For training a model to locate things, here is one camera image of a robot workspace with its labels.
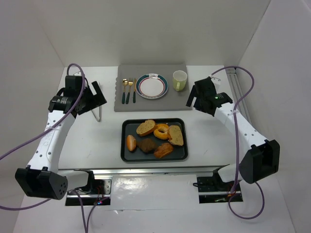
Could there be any seeded bread slice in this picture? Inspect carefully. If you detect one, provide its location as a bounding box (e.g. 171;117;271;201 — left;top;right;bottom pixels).
136;119;157;136
168;125;184;146

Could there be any dark brown bread roll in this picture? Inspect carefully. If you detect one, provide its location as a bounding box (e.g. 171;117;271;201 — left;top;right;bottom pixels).
137;138;158;153

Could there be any aluminium rail right side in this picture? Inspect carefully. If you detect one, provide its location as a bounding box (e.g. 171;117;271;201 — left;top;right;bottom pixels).
225;68;252;123

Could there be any metal triangular bracket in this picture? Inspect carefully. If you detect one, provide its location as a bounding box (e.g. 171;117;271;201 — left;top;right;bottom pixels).
91;106;102;122

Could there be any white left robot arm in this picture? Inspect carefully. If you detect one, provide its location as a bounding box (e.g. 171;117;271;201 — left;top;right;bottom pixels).
15;75;106;200

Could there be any orange croissant pastry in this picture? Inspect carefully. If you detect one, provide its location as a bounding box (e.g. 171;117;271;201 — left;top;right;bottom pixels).
154;143;174;159

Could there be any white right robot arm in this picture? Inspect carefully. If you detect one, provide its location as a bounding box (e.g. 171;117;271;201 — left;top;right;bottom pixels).
186;77;280;187

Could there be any gold spoon green handle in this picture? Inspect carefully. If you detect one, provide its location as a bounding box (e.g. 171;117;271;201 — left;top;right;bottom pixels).
121;79;128;104

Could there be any grey foam placemat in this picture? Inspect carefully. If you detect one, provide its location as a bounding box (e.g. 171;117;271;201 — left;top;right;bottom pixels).
114;64;190;112

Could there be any pale green mug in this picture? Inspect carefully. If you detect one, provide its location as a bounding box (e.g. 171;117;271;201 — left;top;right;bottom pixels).
173;70;188;92

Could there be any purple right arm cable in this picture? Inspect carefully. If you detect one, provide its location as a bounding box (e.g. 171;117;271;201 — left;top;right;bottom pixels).
210;66;265;220

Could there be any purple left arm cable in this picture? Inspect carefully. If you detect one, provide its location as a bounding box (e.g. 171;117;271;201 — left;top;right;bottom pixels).
0;63;103;233

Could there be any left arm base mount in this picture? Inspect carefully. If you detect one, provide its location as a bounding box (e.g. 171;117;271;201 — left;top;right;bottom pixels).
76;178;112;206

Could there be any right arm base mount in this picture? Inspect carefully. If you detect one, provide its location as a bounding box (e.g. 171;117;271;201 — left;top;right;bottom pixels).
192;171;243;204

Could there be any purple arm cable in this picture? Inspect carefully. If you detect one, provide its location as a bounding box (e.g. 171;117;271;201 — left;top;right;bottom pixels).
210;66;265;220
0;63;103;233

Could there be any small orange bun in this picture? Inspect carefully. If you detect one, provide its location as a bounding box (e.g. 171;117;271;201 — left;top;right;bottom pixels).
126;135;137;152

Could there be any gold knife green handle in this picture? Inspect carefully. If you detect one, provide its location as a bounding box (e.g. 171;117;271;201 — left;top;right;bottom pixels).
133;78;137;103

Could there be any glazed orange donut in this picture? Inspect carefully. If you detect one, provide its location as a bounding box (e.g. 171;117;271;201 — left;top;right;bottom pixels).
154;124;169;140

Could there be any gold fork green handle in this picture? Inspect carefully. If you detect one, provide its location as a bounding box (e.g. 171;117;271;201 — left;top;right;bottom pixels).
125;78;133;104

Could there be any aluminium rail front edge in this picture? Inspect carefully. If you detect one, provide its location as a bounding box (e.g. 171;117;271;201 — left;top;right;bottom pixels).
58;166;226;176

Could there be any black baking tray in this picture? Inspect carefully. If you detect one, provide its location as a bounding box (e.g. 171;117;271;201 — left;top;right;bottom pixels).
121;118;188;163

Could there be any white plate with coloured rim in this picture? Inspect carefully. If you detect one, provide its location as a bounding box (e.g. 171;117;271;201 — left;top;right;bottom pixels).
136;73;169;100

